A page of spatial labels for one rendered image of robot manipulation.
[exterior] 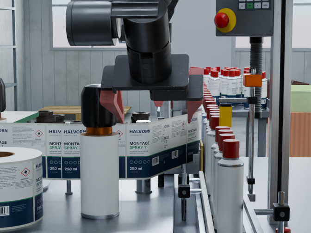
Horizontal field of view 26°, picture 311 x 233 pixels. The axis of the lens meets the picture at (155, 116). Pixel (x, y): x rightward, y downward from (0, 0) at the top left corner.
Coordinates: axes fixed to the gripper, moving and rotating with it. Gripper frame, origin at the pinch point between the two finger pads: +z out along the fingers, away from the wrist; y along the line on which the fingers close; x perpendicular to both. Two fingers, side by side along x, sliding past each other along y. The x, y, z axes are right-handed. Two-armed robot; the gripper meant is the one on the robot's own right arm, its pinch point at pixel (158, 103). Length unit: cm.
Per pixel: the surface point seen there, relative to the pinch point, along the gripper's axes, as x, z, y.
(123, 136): -8.8, 9.4, -6.6
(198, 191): 10.2, 21.6, 0.8
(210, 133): 13.2, 8.0, -4.4
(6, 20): -238, -20, -848
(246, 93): 46, 18, -203
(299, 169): 48, 29, -63
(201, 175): 11.7, 20.9, -13.6
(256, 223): 18, 15, 48
